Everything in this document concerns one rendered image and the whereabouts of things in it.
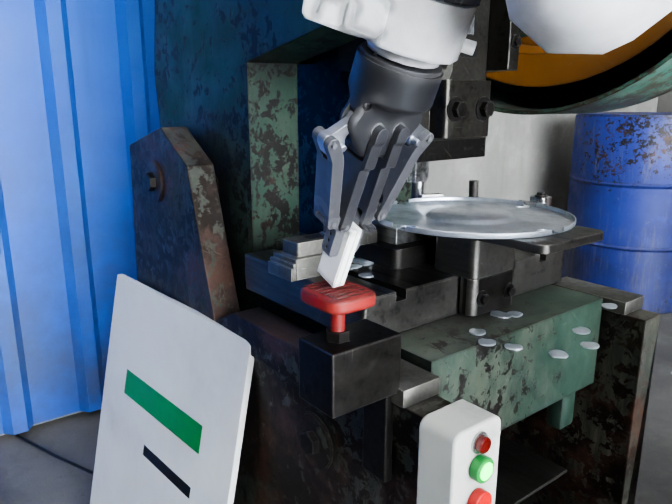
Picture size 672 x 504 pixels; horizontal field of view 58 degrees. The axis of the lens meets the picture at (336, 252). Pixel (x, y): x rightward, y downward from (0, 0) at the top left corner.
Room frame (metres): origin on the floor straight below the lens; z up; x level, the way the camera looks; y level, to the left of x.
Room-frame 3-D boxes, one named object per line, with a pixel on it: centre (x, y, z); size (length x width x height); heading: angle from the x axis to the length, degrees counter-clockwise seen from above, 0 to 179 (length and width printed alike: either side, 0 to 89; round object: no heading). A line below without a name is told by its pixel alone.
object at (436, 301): (0.99, -0.12, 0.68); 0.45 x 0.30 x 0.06; 128
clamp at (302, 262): (0.88, 0.01, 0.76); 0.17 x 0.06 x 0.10; 128
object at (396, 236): (0.98, -0.12, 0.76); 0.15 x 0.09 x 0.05; 128
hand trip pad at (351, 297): (0.60, 0.00, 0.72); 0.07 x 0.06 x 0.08; 38
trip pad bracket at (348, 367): (0.61, -0.02, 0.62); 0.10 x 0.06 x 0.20; 128
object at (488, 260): (0.85, -0.23, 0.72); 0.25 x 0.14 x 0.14; 38
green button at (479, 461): (0.56, -0.15, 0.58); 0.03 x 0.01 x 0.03; 128
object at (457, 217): (0.88, -0.20, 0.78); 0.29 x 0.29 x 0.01
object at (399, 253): (0.99, -0.12, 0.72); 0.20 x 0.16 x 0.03; 128
